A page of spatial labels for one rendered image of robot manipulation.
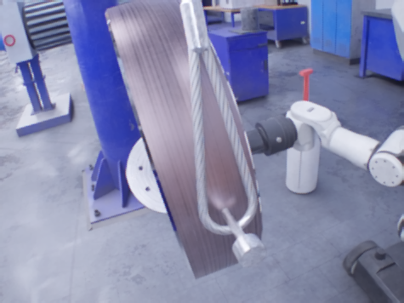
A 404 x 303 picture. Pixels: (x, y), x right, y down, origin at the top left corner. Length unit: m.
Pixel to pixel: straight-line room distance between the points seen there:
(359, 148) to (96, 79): 1.51
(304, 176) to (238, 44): 1.68
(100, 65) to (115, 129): 0.41
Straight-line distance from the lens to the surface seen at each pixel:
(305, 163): 1.93
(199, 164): 0.24
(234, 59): 3.21
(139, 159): 0.72
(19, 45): 3.85
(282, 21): 5.89
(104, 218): 2.06
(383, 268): 1.47
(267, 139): 0.75
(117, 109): 1.93
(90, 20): 1.82
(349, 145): 0.74
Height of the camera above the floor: 1.29
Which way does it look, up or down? 30 degrees down
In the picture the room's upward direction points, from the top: 8 degrees counter-clockwise
